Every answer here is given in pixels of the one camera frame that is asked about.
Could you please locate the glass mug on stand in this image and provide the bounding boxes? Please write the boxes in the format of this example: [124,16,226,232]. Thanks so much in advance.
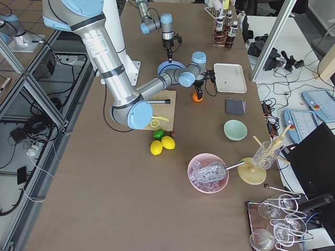
[252,141,281,170]

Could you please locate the green lime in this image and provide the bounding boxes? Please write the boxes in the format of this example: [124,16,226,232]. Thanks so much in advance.
[153,129,165,140]

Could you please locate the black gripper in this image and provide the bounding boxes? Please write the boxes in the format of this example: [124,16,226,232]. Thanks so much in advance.
[162,39,174,63]
[193,79,205,101]

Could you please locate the wooden cup rack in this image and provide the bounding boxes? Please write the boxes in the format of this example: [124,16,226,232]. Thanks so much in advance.
[204,0,236,19]

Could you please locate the wooden cutting board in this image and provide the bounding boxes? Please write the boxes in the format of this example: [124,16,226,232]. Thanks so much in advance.
[143,90,176,131]

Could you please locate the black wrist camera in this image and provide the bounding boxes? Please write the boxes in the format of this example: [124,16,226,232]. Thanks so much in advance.
[173,34,183,44]

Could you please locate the aluminium frame post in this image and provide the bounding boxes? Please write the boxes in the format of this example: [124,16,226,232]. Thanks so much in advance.
[250,0,296,82]

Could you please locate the tea bottle one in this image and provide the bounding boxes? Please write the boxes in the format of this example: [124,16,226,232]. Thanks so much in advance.
[215,15,225,37]

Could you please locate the wooden cup tree stand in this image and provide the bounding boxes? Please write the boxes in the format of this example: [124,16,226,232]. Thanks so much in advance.
[237,124,292,185]

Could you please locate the teach pendant near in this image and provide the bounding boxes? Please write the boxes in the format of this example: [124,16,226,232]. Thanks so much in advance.
[283,109,320,143]

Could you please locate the cream rabbit tray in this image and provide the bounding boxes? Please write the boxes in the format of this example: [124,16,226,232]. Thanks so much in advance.
[214,63,247,94]

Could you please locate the whole lemon two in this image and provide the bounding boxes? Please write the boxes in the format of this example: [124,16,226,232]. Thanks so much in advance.
[150,140,163,156]

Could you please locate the blue plate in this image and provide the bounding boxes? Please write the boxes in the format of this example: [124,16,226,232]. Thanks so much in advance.
[153,61,186,89]

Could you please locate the grey folded cloth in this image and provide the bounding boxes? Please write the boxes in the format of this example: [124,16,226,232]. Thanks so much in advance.
[225,98,246,116]

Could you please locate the copper wire bottle rack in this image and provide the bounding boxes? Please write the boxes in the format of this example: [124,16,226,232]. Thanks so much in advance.
[212,16,229,47]

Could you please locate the teach pendant far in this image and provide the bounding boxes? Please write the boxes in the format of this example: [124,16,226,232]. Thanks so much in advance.
[301,89,334,122]

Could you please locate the lemon slice near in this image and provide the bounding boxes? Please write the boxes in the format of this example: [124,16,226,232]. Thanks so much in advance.
[150,119,160,128]

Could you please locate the yellow plastic knife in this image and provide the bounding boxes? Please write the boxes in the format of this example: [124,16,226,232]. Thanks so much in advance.
[151,116,169,121]

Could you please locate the black monitor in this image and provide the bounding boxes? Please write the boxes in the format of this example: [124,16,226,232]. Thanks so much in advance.
[282,122,334,195]

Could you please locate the teach pendant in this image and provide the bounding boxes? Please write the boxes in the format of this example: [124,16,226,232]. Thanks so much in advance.
[301,89,334,122]
[283,109,320,143]

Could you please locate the metal ice scoop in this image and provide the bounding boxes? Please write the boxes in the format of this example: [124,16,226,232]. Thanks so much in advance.
[204,161,245,182]

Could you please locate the wine glass rack tray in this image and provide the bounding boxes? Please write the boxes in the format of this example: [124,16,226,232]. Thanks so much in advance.
[245,182,328,251]

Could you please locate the tea bottle two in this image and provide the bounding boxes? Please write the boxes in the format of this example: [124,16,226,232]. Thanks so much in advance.
[225,10,232,30]

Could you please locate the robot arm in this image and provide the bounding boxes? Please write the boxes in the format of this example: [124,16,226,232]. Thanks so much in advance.
[135,0,175,63]
[42,1,206,129]

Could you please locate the green bowl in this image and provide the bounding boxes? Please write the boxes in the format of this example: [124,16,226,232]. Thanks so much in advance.
[224,120,248,141]

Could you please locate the pink bowl with ice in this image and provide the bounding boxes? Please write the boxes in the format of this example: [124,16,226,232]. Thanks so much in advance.
[187,153,229,193]

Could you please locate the tea bottle three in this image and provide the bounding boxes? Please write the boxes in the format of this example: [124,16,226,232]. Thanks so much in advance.
[225,21,238,48]

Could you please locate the orange fruit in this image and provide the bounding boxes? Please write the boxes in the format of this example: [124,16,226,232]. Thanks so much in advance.
[192,93,203,102]

